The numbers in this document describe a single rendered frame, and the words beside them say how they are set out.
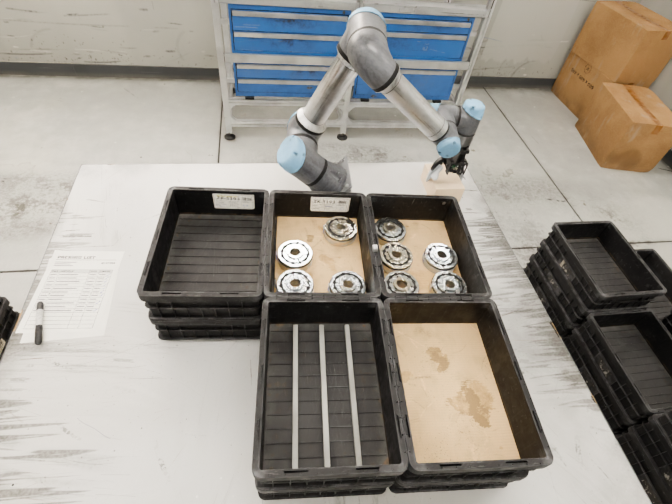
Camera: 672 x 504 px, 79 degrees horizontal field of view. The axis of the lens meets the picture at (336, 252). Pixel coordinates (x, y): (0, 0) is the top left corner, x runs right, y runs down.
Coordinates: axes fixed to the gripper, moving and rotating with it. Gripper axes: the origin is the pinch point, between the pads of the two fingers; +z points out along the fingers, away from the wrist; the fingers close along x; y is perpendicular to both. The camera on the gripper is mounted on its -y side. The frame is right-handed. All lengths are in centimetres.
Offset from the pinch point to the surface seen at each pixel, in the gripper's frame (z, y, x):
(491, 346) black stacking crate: -11, 79, -16
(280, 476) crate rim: -18, 104, -72
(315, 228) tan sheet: -8, 32, -56
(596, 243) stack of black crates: 26, 16, 79
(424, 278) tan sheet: -8, 54, -26
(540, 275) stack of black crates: 38, 23, 53
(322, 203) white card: -14, 27, -54
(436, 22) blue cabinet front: -9, -140, 39
